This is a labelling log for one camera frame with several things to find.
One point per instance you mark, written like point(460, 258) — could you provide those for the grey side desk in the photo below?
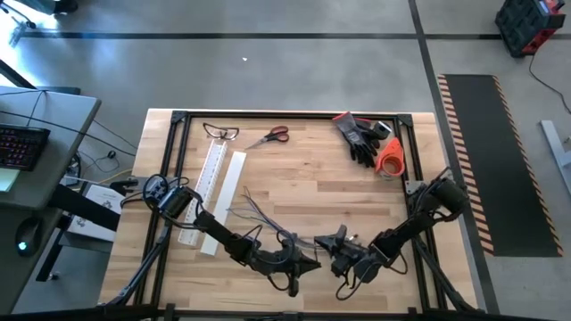
point(53, 111)

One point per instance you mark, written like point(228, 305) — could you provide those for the clear safety glasses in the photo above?
point(214, 131)

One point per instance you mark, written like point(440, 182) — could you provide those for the packing tape roll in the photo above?
point(394, 171)

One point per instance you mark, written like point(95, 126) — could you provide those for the orange tape dispenser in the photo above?
point(392, 149)

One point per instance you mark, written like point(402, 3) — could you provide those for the black aluminium table frame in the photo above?
point(290, 115)

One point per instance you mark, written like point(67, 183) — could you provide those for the red black toolbox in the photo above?
point(522, 22)

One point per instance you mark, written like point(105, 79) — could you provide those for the black hazard striped floor mat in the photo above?
point(499, 169)

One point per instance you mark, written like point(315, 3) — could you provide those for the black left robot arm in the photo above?
point(218, 227)

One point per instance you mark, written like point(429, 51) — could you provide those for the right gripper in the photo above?
point(354, 263)

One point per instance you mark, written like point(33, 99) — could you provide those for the black computer mouse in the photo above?
point(27, 234)

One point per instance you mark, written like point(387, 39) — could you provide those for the office chair base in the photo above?
point(53, 5)

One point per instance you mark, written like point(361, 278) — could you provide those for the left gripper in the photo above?
point(276, 260)

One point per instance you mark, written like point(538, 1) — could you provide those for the grey metal bar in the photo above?
point(555, 147)

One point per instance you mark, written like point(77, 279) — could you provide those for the black backlit keyboard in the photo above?
point(22, 147)

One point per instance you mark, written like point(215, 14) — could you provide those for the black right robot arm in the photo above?
point(401, 232)

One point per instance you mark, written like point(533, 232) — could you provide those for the green notepad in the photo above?
point(6, 178)

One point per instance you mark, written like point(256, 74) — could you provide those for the black desk support beam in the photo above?
point(80, 206)

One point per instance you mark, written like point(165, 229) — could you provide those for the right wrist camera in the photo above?
point(342, 232)

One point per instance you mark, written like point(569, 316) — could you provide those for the white duct cover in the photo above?
point(232, 187)

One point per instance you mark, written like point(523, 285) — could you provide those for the small black white box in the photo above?
point(383, 129)

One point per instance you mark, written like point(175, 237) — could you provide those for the black work glove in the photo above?
point(368, 151)

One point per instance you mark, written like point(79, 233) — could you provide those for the grey glove red cuff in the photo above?
point(350, 131)

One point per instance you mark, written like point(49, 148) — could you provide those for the white cardboard box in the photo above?
point(89, 229)

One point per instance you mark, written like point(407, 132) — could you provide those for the small black puck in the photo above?
point(111, 154)

